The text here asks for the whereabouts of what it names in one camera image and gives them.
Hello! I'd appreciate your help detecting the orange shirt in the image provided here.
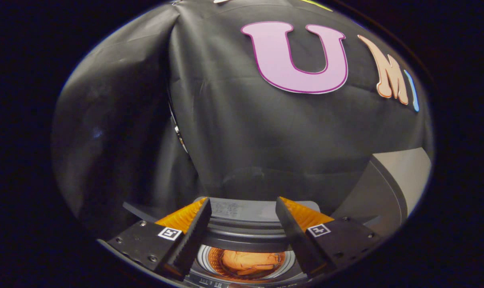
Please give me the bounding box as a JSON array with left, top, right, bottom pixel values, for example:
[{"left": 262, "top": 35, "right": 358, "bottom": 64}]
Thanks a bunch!
[{"left": 208, "top": 247, "right": 286, "bottom": 280}]

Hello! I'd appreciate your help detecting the black backdrop cloth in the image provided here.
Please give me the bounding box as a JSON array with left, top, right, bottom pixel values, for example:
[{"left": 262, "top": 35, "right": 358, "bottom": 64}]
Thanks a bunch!
[{"left": 52, "top": 0, "right": 434, "bottom": 240}]

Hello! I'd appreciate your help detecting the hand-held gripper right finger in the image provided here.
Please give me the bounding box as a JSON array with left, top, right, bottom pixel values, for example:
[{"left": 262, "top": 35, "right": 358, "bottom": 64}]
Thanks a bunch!
[{"left": 276, "top": 196, "right": 386, "bottom": 276}]

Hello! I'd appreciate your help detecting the grey washing machine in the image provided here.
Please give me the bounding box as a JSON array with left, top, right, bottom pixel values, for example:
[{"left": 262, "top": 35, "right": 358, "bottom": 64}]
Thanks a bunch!
[{"left": 122, "top": 200, "right": 326, "bottom": 288}]

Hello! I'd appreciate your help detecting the beige cabinet with dark frame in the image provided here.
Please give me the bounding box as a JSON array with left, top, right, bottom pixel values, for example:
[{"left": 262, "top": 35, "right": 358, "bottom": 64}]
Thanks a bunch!
[{"left": 332, "top": 147, "right": 432, "bottom": 236}]

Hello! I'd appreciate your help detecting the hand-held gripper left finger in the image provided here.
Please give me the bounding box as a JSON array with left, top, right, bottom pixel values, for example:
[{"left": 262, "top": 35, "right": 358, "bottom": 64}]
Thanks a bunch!
[{"left": 98, "top": 197, "right": 212, "bottom": 280}]

